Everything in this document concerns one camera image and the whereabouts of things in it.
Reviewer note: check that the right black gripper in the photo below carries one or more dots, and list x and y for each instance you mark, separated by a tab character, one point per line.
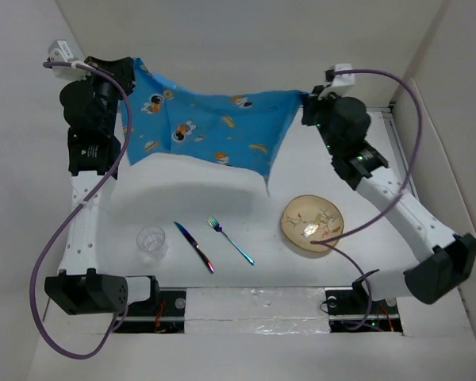
310	102

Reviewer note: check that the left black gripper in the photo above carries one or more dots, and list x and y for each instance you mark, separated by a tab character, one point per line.
120	69

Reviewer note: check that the blue space-print placemat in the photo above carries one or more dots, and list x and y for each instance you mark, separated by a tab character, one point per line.
240	130

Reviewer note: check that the beige bird-pattern plate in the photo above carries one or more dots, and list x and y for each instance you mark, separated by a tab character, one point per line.
309	218

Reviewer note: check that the iridescent rainbow fork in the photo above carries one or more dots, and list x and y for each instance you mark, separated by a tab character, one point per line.
215	225

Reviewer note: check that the clear drinking glass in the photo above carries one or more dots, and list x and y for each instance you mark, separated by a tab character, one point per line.
151	242

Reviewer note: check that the iridescent rainbow knife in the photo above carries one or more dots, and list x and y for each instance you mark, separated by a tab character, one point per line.
195	246

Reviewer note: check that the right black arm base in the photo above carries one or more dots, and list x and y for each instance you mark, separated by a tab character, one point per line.
349	310

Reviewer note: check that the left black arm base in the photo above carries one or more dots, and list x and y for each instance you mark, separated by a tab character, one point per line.
164	316

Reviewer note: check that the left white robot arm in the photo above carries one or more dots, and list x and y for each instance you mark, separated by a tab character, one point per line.
85	284

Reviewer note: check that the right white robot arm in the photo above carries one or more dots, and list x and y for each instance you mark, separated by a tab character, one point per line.
444	258

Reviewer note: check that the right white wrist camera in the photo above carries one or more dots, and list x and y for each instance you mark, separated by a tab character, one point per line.
336	84

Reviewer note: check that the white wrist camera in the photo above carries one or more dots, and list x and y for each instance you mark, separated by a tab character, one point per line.
60	51
336	84

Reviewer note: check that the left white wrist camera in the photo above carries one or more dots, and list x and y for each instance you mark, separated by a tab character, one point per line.
60	51

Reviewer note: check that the white taped front rail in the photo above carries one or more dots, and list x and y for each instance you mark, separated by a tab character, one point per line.
254	310

